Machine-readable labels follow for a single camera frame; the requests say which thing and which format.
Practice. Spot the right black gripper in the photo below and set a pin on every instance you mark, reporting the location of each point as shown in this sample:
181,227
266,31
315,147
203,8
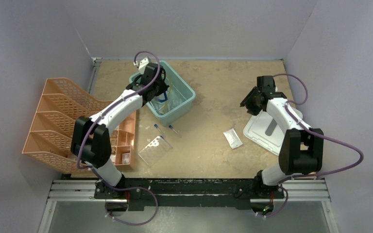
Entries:
247,102

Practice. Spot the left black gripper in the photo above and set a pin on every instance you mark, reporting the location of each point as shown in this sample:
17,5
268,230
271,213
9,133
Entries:
163,88

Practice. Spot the blue safety glasses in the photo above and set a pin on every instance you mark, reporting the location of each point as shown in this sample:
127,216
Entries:
162,98

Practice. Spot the teal plastic bin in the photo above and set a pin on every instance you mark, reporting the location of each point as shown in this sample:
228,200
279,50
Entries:
182,93

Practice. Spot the small clear plastic bag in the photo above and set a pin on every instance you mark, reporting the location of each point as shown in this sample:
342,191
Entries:
232,138

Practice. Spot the amber rubber tubing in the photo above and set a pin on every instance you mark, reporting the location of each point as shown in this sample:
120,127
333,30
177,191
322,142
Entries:
164,108

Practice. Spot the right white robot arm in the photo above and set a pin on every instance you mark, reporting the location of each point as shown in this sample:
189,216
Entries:
302,150

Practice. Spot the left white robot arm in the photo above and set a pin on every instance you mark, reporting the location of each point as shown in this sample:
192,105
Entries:
91,135

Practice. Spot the white plastic bin lid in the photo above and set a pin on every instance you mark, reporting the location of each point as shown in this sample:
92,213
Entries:
268,129

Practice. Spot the orange compartment tray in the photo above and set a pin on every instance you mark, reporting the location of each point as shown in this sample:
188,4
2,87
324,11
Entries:
123,142

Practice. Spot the clear plastic box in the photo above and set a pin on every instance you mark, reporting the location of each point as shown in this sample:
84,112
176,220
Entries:
154,151

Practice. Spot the orange file organizer rack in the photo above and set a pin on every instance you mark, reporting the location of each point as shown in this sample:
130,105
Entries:
49,138

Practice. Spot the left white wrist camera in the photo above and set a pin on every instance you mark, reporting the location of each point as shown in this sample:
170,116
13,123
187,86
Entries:
141,65

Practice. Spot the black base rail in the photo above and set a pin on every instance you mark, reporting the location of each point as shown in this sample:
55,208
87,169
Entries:
242,194

